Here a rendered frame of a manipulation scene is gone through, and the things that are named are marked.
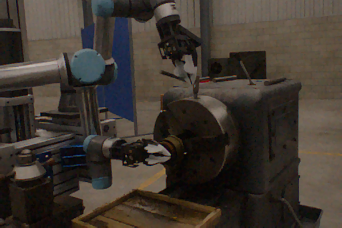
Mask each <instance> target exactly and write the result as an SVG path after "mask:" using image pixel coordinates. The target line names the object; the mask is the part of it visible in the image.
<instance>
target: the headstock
mask: <svg viewBox="0 0 342 228"><path fill-rule="evenodd" d="M252 82H254V84H256V85H249V84H250V82H249V80H228V81H223V82H213V81H210V82H208V83H204V84H199V92H198V96H210V97H211V98H216V99H217V100H220V101H221V102H222V103H223V104H224V105H225V106H227V107H228V109H229V110H230V111H231V112H232V113H233V114H234V117H235V118H236V121H237V122H238V125H239V129H240V134H241V146H240V151H239V155H238V157H237V158H236V160H235V162H234V164H233V165H232V166H231V167H230V168H229V169H227V170H226V171H224V172H223V173H221V174H220V175H218V176H216V177H215V178H213V179H212V180H211V181H208V182H207V183H206V184H209V185H214V186H219V187H224V188H227V189H234V190H238V191H242V192H248V193H252V194H261V193H264V192H265V191H266V190H268V189H269V182H271V181H272V179H274V177H275V176H277V175H278V174H279V173H280V172H281V171H282V170H283V169H284V168H285V167H286V166H288V164H290V163H291V162H292V161H293V160H294V159H295V158H297V157H298V156H299V144H298V108H299V91H300V90H301V88H302V85H301V82H300V81H299V80H284V81H282V82H277V83H274V84H271V85H267V86H266V85H264V82H265V80H252ZM255 87H256V88H255ZM231 88H235V89H231ZM239 88H241V89H239ZM242 88H245V89H242ZM192 89H193V85H187V86H180V87H177V88H170V89H168V90H167V91H166V92H165V93H164V95H163V97H162V105H163V110H164V109H165V108H166V107H167V104H169V103H171V102H173V101H175V100H180V99H183V98H189V97H193V96H194V92H193V91H192Z"/></svg>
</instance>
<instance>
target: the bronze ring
mask: <svg viewBox="0 0 342 228"><path fill-rule="evenodd" d="M159 144H160V145H162V146H163V147H164V148H165V149H166V150H167V151H168V152H169V153H170V154H171V158H170V160H167V161H166V162H161V163H160V164H161V165H167V164H171V163H173V162H178V161H179V160H182V157H183V156H184V146H183V144H182V140H181V139H179V138H177V136H172V135H170V136H166V137H164V139H163V140H161V141H160V142H159Z"/></svg>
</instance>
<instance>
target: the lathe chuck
mask: <svg viewBox="0 0 342 228"><path fill-rule="evenodd" d="M198 98H199V99H194V98H193V97H189V98H183V99H180V100H175V101H173V102H171V103H169V104H167V107H168V108H169V109H170V111H171V112H172V113H173V115H174V117H175V118H176V119H177V121H178V122H179V124H180V125H181V127H182V128H183V129H184V130H188V131H187V132H186V133H185V134H183V135H182V136H180V137H179V139H181V140H182V141H183V140H186V139H189V138H190V131H192V133H193V134H195V136H208V135H216V134H226V133H227V137H228V144H226V145H224V146H219V147H217V148H213V149H202V150H195V151H193V153H192V154H188V157H187V160H186V162H185V167H184V170H183V171H182V176H181V178H180V180H181V181H182V182H183V183H188V184H192V185H199V184H202V183H207V182H208V181H211V180H212V179H213V178H215V177H216V176H218V175H220V174H221V173H223V172H224V171H225V170H227V168H229V166H230V165H231V164H232V162H233V160H234V157H235V155H236V148H237V137H236V129H235V127H234V124H233V121H232V120H231V118H230V116H229V115H228V113H227V112H226V111H225V110H224V108H223V107H222V106H220V105H219V104H218V103H216V102H215V101H213V100H211V99H209V98H204V97H200V96H198ZM161 126H162V124H161V122H160V121H159V119H158V118H156V121H155V124H154V140H155V141H156V142H158V143H159V142H160V141H161V140H163V138H162V135H163V132H162V129H161V128H160V127H161ZM226 165H227V167H226V168H225V166H226ZM224 168H225V169H224ZM223 169H224V170H223ZM222 170H223V171H222Z"/></svg>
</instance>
